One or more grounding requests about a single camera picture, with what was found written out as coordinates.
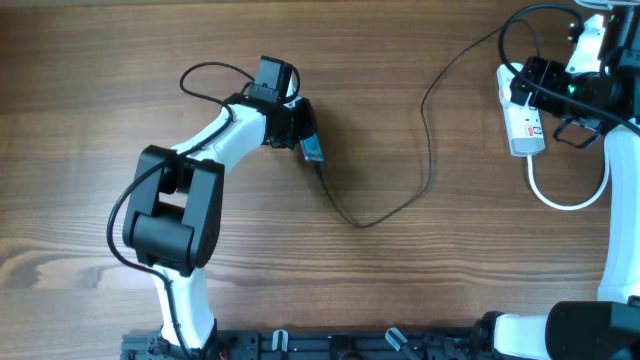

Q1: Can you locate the smartphone with teal screen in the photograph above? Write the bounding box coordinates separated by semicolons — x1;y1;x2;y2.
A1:
300;134;325;163

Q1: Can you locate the black USB-C charging cable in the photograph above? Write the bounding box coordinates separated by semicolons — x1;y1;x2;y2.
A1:
313;18;544;230

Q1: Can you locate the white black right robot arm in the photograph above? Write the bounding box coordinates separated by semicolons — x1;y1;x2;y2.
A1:
469;1;639;359

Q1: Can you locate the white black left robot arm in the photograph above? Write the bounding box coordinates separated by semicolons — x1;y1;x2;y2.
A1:
116;93;316;359

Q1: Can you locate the white power strip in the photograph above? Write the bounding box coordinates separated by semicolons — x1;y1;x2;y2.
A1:
496;65;545;157

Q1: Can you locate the black right camera cable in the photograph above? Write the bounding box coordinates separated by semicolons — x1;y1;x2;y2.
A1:
497;3;640;150

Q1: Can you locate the black camera cable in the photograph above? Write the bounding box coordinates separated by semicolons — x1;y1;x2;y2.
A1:
497;3;640;150
105;61;301;359

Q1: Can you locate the white power strip cord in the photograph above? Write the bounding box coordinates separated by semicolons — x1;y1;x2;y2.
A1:
525;0;640;212

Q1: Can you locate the black left camera cable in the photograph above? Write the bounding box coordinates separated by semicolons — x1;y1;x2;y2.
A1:
105;61;301;359

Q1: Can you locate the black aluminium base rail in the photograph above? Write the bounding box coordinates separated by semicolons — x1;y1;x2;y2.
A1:
120;327;501;360

